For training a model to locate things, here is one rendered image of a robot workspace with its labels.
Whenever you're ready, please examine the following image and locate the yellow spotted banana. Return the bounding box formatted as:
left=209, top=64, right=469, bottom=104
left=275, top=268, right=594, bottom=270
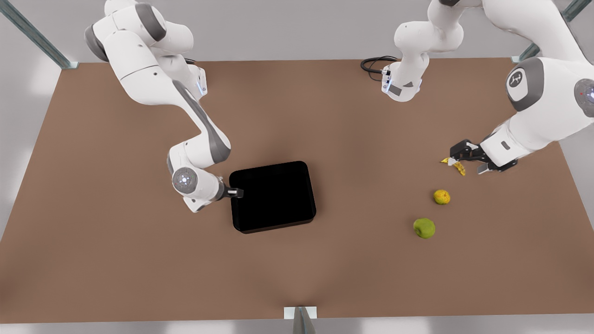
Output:
left=440, top=157, right=466, bottom=176

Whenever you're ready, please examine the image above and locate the silver frame post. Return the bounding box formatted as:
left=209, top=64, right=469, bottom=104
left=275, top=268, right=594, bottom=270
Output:
left=0, top=0, right=79, bottom=70
left=510, top=0, right=594, bottom=64
left=284, top=306, right=318, bottom=334

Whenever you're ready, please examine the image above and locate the green apple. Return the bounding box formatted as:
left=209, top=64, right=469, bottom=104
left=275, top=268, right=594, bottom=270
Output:
left=413, top=218, right=436, bottom=240

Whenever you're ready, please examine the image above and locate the black rectangular tray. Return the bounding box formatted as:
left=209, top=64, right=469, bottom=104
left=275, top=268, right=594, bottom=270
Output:
left=229, top=161, right=317, bottom=234

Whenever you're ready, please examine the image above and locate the black cable loop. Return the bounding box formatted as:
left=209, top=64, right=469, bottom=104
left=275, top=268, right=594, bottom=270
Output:
left=361, top=56, right=400, bottom=82

